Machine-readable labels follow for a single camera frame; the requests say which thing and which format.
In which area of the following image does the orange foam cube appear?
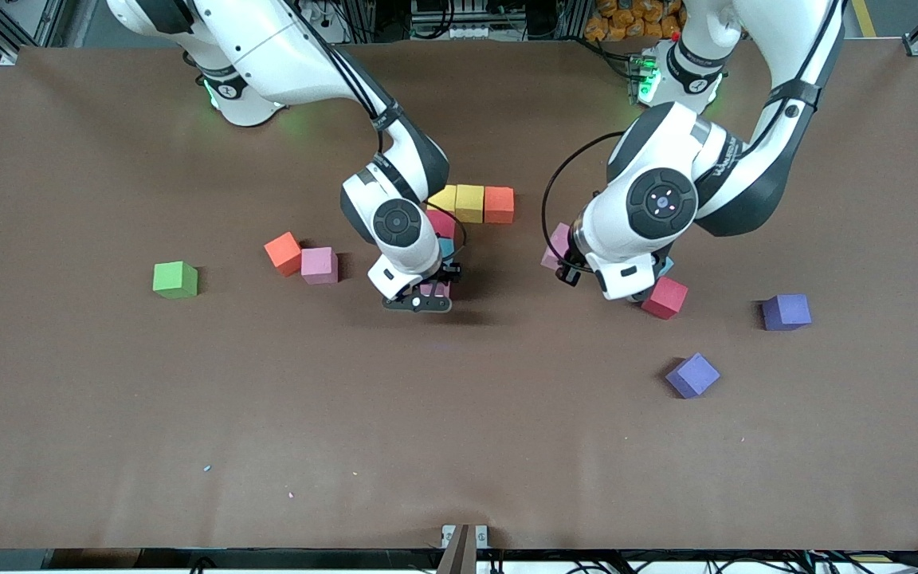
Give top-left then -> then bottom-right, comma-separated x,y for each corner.
264,231 -> 303,277
484,187 -> 516,225

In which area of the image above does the purple foam cube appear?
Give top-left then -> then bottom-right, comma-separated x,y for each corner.
762,293 -> 813,332
664,352 -> 721,399

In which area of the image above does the brown table cover sheet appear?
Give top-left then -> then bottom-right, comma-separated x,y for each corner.
0,38 -> 918,551

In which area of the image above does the green foam cube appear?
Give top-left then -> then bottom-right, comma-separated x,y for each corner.
152,261 -> 198,300

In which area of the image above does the pile of orange fruit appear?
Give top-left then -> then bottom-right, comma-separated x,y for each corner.
585,0 -> 685,42

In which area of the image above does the brown wooden beam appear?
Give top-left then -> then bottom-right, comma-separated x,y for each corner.
437,525 -> 478,574

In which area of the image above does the white power strip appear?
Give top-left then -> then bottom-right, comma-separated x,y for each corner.
304,0 -> 350,23

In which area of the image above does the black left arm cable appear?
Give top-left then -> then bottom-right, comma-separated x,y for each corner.
541,0 -> 842,276

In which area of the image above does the small metal bracket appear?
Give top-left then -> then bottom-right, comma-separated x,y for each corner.
441,524 -> 490,551

